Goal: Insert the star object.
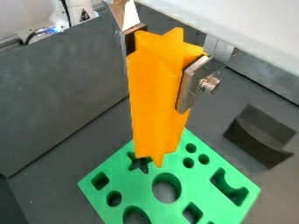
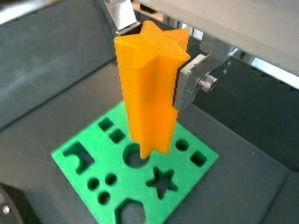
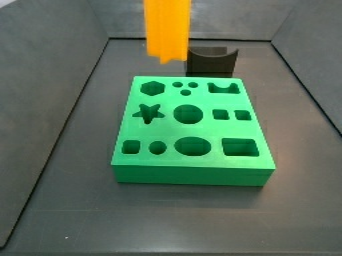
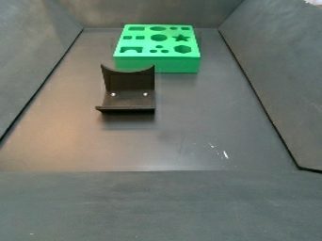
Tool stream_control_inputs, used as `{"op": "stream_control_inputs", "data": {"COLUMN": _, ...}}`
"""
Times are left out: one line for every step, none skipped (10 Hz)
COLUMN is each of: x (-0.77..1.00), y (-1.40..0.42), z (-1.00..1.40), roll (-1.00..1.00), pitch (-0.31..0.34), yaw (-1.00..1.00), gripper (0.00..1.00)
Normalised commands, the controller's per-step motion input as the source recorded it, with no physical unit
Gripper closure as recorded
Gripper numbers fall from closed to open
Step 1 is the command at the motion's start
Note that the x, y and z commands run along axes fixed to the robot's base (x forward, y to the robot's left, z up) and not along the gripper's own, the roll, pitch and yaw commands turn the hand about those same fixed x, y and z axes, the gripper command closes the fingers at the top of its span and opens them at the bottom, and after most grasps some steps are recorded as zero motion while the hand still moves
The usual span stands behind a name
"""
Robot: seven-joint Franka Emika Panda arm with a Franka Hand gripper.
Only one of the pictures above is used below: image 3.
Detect green shape-sorting block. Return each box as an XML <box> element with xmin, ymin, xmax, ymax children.
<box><xmin>111</xmin><ymin>76</ymin><xmax>275</xmax><ymax>186</ymax></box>

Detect orange star-shaped peg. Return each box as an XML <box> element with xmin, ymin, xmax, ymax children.
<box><xmin>143</xmin><ymin>0</ymin><xmax>191</xmax><ymax>64</ymax></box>

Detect black curved foam block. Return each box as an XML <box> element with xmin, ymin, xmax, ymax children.
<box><xmin>186</xmin><ymin>46</ymin><xmax>239</xmax><ymax>78</ymax></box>

